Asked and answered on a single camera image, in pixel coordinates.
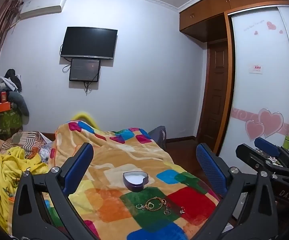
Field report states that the colourful patchwork fleece blanket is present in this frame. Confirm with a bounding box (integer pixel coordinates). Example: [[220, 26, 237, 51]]
[[42, 120, 225, 240]]

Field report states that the green patterned cloth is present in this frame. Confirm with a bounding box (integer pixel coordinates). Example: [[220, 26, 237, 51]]
[[0, 110, 24, 135]]

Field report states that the wooden overhead cabinet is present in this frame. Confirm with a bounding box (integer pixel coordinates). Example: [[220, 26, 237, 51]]
[[179, 0, 289, 43]]

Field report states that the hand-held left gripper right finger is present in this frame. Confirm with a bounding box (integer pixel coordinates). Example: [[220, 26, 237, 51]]
[[196, 143, 279, 240]]

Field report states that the black television cable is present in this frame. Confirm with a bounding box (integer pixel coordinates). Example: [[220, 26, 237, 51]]
[[59, 44, 72, 73]]

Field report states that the small black wall monitor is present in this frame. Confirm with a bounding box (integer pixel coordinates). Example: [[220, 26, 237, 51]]
[[69, 58, 101, 82]]

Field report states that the dark bag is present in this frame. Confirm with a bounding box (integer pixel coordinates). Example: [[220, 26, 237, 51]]
[[148, 125, 167, 150]]

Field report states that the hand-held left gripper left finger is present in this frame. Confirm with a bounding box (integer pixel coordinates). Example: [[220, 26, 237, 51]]
[[11, 142, 95, 240]]

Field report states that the brown wooden door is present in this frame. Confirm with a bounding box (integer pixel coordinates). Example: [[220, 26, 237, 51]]
[[200, 39, 229, 154]]

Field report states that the striped quilt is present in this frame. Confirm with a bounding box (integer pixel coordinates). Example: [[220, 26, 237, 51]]
[[0, 130, 57, 162]]

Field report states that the purple heart-shaped tin box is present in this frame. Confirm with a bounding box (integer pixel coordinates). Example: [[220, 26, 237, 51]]
[[123, 170, 149, 193]]

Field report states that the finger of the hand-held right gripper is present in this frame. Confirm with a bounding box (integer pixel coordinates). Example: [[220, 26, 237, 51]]
[[235, 143, 289, 178], [254, 137, 289, 174]]

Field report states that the yellow cartoon blanket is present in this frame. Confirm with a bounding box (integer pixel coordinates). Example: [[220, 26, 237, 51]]
[[0, 147, 49, 233]]

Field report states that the wall-mounted black television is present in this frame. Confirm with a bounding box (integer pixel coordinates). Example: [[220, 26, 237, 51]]
[[60, 26, 118, 60]]

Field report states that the gold bead bracelet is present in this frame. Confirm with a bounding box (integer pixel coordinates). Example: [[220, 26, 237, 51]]
[[144, 197, 167, 210]]

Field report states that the white air conditioner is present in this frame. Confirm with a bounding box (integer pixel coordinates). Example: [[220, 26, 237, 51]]
[[19, 0, 67, 19]]

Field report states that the yellow pillow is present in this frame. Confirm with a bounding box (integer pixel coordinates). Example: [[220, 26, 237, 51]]
[[71, 112, 102, 130]]

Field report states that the white paper label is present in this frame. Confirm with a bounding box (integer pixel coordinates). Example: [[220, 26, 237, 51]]
[[249, 64, 264, 74]]

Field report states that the pile of clothes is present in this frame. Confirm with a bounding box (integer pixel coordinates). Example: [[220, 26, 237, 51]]
[[0, 68, 30, 117]]

